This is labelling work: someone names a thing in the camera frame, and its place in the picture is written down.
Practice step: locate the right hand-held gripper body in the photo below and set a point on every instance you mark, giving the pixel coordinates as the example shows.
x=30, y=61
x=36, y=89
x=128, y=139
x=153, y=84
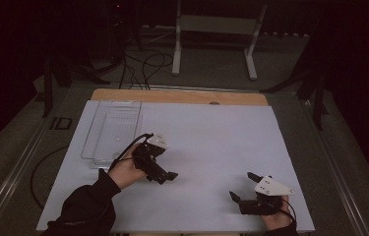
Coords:
x=270, y=188

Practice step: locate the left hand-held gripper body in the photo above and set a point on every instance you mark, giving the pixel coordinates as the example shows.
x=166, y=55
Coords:
x=147, y=160

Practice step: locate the person's right hand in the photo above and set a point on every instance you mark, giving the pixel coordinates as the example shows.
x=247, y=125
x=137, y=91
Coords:
x=277, y=221

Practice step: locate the white metal stand frame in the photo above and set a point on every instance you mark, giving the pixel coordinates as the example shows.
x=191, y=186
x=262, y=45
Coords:
x=250, y=59

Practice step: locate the clear plastic tray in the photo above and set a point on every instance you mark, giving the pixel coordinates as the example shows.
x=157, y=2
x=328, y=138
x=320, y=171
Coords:
x=113, y=124

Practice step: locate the person's left hand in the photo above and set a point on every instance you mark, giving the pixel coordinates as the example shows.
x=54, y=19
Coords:
x=124, y=172

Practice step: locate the white table cover sheet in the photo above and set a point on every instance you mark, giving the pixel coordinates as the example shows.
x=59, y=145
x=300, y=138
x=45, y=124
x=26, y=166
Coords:
x=211, y=137

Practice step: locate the small black floor bracket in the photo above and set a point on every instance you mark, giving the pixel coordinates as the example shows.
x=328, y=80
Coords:
x=54, y=123

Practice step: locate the metal floor rail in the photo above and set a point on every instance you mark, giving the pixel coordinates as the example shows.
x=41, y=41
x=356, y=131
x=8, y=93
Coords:
x=11, y=177
x=339, y=183

